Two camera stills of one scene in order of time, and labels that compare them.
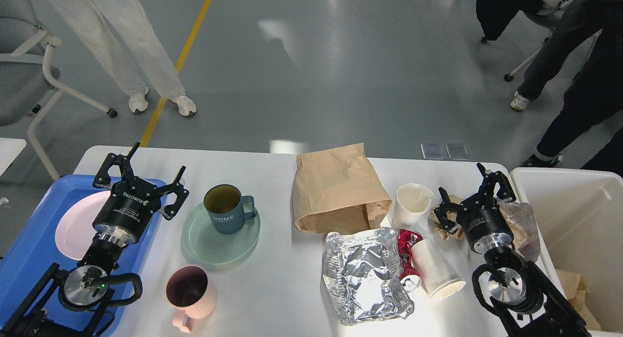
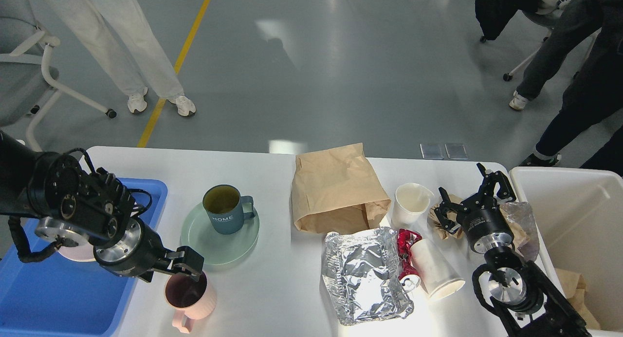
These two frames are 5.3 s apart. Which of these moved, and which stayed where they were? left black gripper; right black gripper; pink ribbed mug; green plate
Moved: left black gripper
Stayed: pink ribbed mug; right black gripper; green plate
